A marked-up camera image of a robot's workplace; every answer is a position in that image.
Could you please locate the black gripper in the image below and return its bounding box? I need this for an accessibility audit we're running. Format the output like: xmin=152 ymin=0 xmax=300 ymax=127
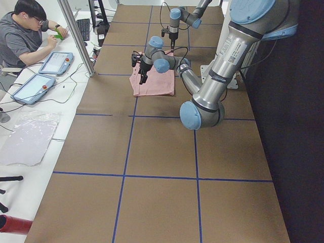
xmin=131 ymin=51 xmax=152 ymax=85
xmin=161 ymin=26 xmax=179 ymax=52

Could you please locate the pink Snoopy t-shirt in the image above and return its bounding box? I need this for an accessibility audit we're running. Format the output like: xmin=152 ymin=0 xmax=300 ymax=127
xmin=129 ymin=63 xmax=175 ymax=97

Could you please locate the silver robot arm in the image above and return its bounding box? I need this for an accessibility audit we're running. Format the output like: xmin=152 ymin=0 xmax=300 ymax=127
xmin=131 ymin=1 xmax=300 ymax=130
xmin=161 ymin=0 xmax=212 ymax=53

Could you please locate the black keyboard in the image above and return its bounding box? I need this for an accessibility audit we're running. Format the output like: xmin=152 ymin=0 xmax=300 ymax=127
xmin=76 ymin=19 xmax=90 ymax=41

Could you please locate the far teach pendant tablet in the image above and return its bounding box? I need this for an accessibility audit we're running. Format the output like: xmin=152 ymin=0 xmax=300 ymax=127
xmin=38 ymin=51 xmax=74 ymax=75

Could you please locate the teach pendant tablet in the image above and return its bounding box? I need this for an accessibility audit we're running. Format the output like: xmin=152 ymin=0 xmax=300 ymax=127
xmin=38 ymin=51 xmax=74 ymax=75
xmin=11 ymin=74 xmax=56 ymax=105

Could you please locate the green handheld object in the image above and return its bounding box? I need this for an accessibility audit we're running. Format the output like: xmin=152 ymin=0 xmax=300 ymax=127
xmin=54 ymin=28 xmax=64 ymax=40

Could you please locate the near teach pendant tablet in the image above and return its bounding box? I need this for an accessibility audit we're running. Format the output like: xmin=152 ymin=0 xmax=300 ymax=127
xmin=11 ymin=74 xmax=56 ymax=105

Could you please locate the clear plastic bag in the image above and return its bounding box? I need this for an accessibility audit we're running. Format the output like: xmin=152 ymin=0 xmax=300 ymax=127
xmin=1 ymin=111 xmax=62 ymax=167

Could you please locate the seated man grey shirt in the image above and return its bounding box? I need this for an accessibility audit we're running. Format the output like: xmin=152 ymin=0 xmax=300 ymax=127
xmin=1 ymin=0 xmax=68 ymax=68

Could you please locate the red cylinder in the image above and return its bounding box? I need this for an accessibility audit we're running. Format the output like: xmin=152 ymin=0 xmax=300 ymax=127
xmin=1 ymin=215 xmax=33 ymax=235

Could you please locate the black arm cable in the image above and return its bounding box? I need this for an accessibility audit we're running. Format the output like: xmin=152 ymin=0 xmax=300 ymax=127
xmin=164 ymin=37 xmax=278 ymax=102
xmin=158 ymin=2 xmax=193 ymax=30

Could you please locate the aluminium frame post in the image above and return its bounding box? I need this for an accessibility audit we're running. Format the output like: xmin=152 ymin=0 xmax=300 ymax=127
xmin=57 ymin=0 xmax=95 ymax=77

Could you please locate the black camera tripod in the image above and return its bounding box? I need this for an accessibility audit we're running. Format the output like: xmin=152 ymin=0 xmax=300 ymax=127
xmin=0 ymin=175 xmax=24 ymax=214

